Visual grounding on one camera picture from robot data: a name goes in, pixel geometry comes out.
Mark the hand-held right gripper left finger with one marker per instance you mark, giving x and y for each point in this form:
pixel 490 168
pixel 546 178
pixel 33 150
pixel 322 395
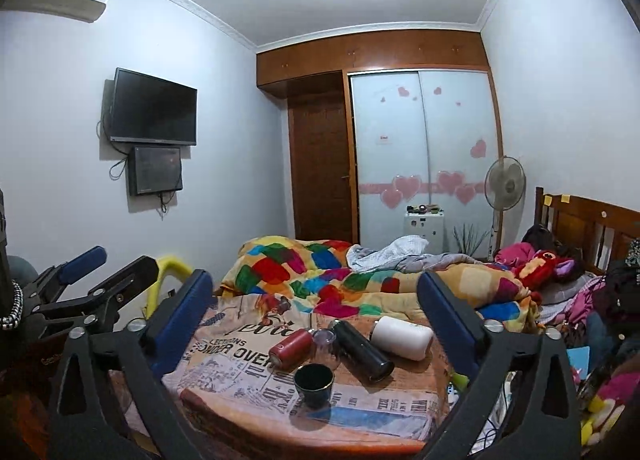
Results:
pixel 184 322

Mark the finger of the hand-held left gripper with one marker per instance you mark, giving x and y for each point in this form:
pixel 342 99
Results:
pixel 132 276
pixel 82 264

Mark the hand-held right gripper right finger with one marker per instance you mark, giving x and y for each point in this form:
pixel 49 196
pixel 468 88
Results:
pixel 447 322

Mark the white cup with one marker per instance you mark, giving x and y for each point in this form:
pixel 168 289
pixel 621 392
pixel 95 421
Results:
pixel 403 338

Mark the black thermos cup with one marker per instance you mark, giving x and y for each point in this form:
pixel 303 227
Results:
pixel 361 354

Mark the clear plastic cup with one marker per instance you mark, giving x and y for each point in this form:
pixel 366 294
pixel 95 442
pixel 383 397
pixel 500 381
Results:
pixel 324 338

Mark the dark green cup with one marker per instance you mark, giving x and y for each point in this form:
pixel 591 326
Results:
pixel 313 389

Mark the yellow plastic chair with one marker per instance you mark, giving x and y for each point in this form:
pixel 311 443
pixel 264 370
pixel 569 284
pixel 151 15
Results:
pixel 172 265

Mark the newspaper print tablecloth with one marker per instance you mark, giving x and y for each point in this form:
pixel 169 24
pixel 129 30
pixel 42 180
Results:
pixel 235 367

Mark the potted plant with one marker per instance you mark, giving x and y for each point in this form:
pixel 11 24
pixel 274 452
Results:
pixel 470 240

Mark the grey white cloth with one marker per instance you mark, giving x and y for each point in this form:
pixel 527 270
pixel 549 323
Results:
pixel 396 247

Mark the small white cabinet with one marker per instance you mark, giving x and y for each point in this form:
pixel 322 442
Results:
pixel 425 232

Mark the pink clothing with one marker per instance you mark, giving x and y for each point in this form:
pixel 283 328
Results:
pixel 515 255

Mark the red can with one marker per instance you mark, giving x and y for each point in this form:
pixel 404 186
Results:
pixel 290 348

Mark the red plush toy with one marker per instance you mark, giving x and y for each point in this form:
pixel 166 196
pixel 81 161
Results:
pixel 542 267

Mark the colourful patchwork blanket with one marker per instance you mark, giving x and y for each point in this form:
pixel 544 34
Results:
pixel 300 271

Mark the blue book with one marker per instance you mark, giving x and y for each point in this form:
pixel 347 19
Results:
pixel 579 362

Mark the standing fan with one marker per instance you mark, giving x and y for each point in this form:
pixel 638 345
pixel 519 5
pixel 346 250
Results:
pixel 505 184

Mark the wooden bed headboard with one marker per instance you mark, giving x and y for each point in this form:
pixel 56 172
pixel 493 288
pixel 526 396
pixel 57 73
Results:
pixel 585 222

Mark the dark clothing pile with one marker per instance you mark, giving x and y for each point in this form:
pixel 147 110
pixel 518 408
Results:
pixel 620 290

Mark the yellow plush toy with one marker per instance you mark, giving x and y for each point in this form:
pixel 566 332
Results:
pixel 607 410

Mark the wooden wardrobe with glass doors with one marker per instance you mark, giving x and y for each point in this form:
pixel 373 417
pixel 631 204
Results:
pixel 390 139

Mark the wooden door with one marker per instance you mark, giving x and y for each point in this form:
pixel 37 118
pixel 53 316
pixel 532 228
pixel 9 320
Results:
pixel 320 169

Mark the small dark wall box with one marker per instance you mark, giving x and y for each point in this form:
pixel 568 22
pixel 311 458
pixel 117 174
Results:
pixel 155 170

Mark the wall television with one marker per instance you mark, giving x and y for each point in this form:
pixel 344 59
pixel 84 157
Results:
pixel 152 107

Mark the wall air conditioner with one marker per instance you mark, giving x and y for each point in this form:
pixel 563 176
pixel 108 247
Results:
pixel 55 3

